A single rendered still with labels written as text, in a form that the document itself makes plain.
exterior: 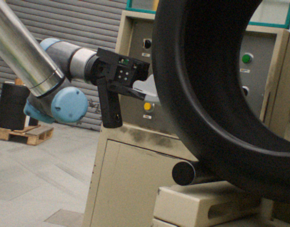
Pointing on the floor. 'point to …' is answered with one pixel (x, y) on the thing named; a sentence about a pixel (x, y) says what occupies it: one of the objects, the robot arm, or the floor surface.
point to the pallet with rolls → (18, 116)
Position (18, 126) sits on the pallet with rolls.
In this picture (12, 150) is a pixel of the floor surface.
